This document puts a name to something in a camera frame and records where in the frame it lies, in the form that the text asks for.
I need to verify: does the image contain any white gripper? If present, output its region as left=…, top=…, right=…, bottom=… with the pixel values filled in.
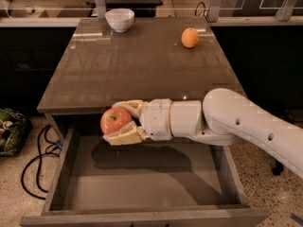
left=103, top=99, right=172, bottom=146

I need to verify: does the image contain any red apple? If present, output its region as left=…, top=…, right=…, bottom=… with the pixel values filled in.
left=100, top=108, right=132, bottom=134

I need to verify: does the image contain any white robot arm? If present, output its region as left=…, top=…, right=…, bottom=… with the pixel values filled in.
left=103, top=88, right=303, bottom=178

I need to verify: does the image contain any grey drawer cabinet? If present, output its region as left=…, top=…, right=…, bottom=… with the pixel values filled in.
left=36, top=15, right=250, bottom=144

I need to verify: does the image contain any open grey top drawer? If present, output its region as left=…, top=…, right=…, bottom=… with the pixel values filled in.
left=20, top=114, right=269, bottom=227

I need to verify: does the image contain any orange fruit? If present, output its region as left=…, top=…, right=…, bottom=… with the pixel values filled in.
left=181, top=27, right=199, bottom=48

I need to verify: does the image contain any white bowl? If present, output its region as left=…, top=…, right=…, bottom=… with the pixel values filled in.
left=105, top=9, right=134, bottom=32

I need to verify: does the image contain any basket of items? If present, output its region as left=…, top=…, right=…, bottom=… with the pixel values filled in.
left=0, top=108, right=32, bottom=157

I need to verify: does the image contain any black floor cable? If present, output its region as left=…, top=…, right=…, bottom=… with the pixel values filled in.
left=20, top=124, right=62, bottom=201

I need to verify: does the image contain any black cable loop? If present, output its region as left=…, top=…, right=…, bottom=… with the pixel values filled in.
left=194, top=1, right=207, bottom=17

